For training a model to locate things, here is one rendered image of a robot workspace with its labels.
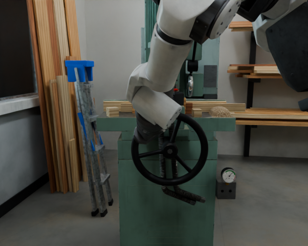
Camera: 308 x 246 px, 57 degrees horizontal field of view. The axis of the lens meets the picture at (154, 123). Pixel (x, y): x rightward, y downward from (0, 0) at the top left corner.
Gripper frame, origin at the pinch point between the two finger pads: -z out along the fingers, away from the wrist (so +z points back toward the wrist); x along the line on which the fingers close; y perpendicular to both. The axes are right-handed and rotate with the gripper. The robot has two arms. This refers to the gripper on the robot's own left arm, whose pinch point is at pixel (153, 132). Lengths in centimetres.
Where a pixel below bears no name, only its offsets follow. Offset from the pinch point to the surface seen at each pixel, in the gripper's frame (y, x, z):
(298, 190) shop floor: -80, 106, -185
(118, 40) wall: 180, 80, -224
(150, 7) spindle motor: 52, 38, -19
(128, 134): 14.2, -2.7, -35.2
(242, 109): -6, 49, -44
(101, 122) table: 25.1, -9.2, -32.5
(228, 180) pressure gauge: -27, 19, -39
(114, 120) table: 22.1, -4.3, -32.1
